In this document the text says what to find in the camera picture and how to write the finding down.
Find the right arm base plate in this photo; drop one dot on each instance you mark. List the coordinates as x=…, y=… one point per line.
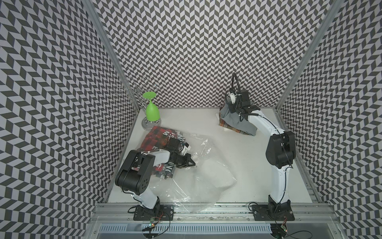
x=270, y=213

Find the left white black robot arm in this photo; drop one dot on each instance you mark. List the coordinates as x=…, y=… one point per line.
x=135, y=173

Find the plaid flannel shirt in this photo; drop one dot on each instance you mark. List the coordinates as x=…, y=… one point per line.
x=225, y=126

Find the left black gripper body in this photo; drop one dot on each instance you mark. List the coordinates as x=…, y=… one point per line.
x=181, y=161

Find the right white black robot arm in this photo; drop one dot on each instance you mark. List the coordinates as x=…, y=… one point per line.
x=280, y=151

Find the green plastic wine glass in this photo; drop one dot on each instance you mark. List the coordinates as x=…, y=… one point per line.
x=152, y=111

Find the white vacuum bag valve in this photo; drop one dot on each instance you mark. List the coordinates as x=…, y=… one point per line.
x=195, y=157

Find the aluminium front rail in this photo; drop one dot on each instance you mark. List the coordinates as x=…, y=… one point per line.
x=321, y=213

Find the red black printed shirt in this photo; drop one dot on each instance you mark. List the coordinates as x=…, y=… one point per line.
x=157, y=138

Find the clear plastic vacuum bag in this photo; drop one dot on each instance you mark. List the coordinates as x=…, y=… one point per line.
x=206, y=183

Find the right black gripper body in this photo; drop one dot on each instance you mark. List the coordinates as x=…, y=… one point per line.
x=235, y=107

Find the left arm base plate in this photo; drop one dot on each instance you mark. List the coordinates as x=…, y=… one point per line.
x=165, y=212

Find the dark grey garment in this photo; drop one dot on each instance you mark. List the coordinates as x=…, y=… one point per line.
x=232, y=119

